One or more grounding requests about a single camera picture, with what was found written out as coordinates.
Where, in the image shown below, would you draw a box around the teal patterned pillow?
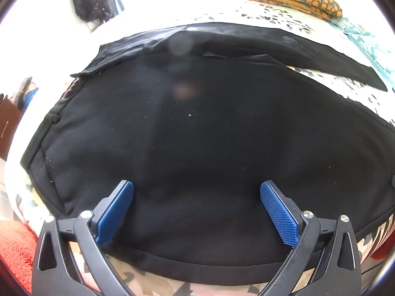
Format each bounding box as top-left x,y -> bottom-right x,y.
331,18 -> 394,84

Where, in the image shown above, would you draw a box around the brown wooden cabinet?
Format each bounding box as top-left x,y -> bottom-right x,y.
0,96 -> 22,161

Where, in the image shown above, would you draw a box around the clothes pile on cabinet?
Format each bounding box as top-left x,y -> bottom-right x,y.
11,77 -> 39,113

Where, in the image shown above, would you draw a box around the black pants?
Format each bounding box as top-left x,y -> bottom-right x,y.
21,23 -> 394,285

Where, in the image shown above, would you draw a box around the floral bed sheet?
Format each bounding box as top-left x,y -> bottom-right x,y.
1,0 -> 394,295

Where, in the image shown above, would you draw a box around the orange red fluffy trousers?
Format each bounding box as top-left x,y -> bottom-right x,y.
1,220 -> 38,294

